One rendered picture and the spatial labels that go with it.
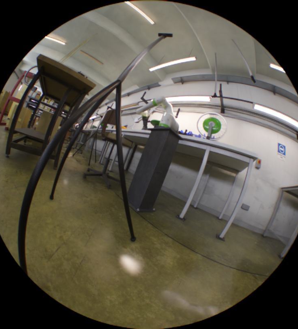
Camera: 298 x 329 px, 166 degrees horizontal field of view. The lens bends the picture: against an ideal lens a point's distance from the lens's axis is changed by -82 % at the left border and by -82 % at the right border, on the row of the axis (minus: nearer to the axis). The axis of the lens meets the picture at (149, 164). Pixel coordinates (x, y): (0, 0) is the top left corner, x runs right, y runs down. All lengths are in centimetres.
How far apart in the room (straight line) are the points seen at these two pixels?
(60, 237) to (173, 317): 55
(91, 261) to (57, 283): 19
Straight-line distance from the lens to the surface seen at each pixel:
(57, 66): 118
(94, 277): 47
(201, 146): 122
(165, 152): 93
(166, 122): 112
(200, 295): 61
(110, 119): 126
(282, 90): 384
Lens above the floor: 44
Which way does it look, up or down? 1 degrees down
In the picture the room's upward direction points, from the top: 21 degrees clockwise
